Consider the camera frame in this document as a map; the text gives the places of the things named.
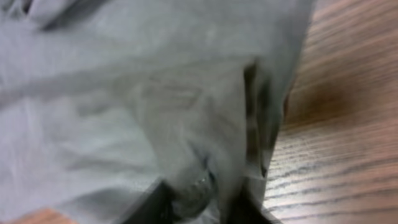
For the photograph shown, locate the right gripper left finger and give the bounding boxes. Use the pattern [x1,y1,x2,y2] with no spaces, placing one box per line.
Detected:
[119,182,174,224]

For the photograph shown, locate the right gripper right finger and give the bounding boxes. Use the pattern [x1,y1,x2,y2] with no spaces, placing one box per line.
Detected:
[222,185,272,224]

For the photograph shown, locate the grey shorts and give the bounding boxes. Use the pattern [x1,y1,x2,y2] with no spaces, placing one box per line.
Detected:
[1,0,313,223]

